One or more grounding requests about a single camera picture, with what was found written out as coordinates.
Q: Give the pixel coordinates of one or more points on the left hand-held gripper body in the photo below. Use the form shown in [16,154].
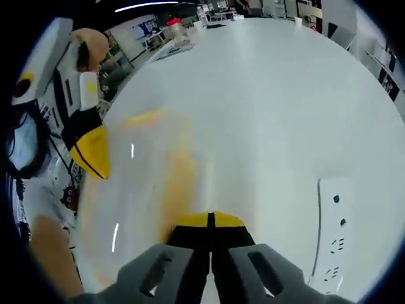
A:
[47,54]

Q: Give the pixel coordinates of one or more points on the clear bottle with red lid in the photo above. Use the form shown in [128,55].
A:
[178,31]

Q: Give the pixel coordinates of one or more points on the person's left hand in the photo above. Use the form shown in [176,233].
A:
[96,44]

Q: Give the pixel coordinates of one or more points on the blue booklet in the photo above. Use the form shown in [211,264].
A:
[177,50]

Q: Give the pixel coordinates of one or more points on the flat black object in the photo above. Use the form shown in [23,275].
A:
[216,25]

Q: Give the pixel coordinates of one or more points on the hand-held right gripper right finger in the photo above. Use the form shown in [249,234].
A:
[253,272]

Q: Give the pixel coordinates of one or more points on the white power strip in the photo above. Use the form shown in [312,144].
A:
[335,228]

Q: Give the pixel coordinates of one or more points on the white paper cup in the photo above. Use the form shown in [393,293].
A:
[298,20]

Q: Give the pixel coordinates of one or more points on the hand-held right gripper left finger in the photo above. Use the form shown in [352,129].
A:
[164,272]

